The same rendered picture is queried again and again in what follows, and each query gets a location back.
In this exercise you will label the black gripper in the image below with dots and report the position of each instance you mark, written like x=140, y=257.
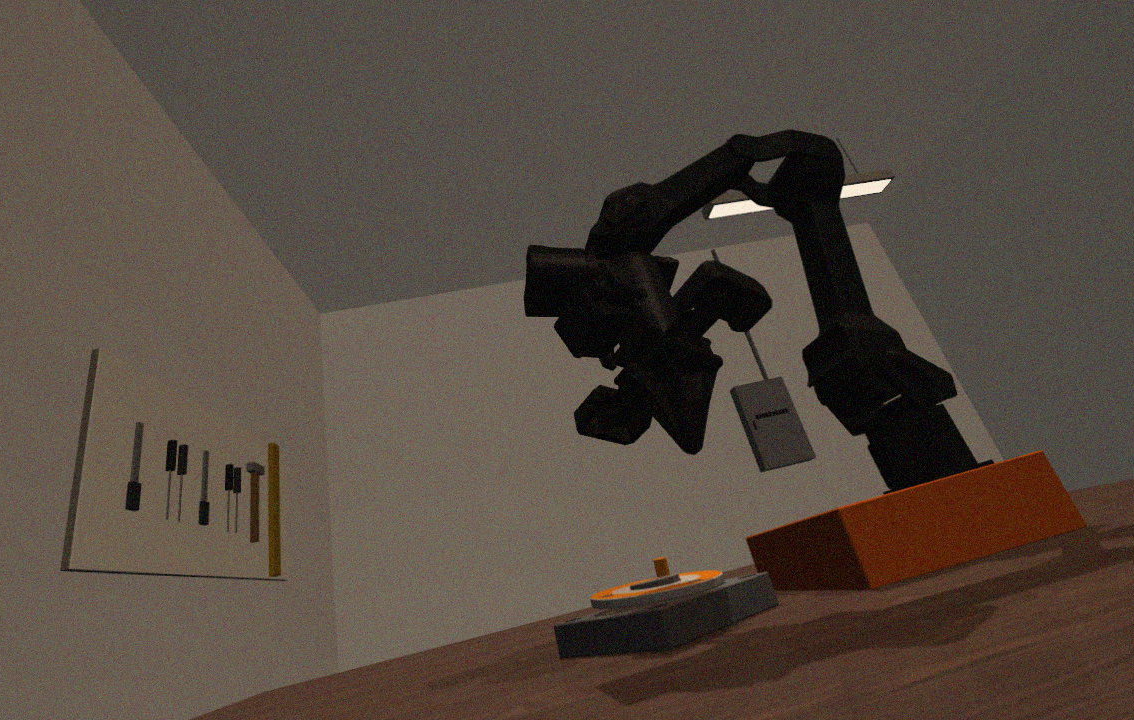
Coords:
x=669, y=368

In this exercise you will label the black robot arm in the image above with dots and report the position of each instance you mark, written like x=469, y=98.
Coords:
x=857, y=362

